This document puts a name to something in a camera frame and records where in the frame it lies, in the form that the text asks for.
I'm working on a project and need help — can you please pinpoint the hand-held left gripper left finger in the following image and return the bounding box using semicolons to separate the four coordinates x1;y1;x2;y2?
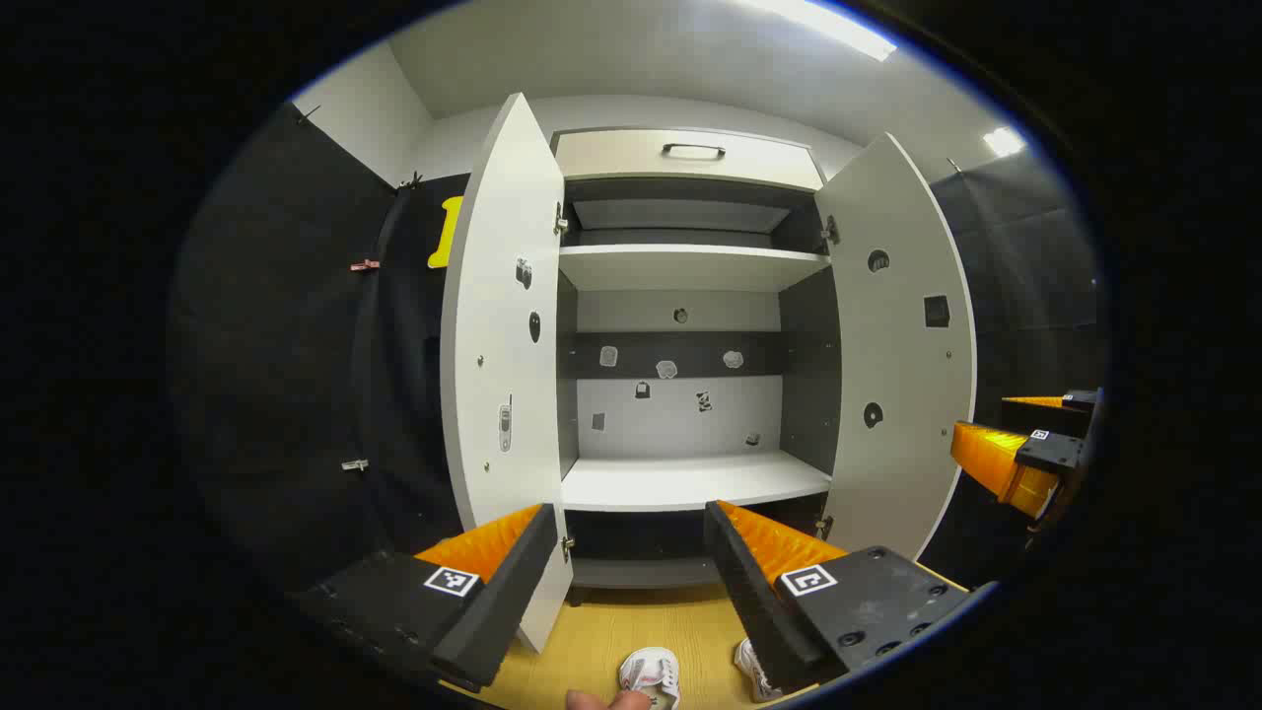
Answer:
296;503;560;693

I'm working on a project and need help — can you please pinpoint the white and grey shoe cabinet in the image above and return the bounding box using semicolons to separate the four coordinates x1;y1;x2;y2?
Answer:
552;126;844;604

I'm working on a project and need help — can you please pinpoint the cream cabinet drawer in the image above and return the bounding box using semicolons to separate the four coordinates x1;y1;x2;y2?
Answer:
554;128;824;192

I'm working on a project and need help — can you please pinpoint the black backdrop cloth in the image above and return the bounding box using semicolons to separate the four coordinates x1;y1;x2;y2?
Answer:
173;104;474;593
922;148;1110;593

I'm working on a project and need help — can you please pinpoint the white canvas shoe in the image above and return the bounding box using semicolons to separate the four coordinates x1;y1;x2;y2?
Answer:
735;638;786;703
619;647;682;710

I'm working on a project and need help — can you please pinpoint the white cabinet door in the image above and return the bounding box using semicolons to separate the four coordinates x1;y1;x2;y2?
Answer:
814;133;977;561
440;92;575;655

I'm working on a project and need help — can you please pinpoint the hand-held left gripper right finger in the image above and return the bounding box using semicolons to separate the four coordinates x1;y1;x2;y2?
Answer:
703;500;997;691

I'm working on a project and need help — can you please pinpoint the white cabinet shelf board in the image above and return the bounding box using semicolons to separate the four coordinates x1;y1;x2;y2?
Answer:
560;451;834;513
557;244;831;293

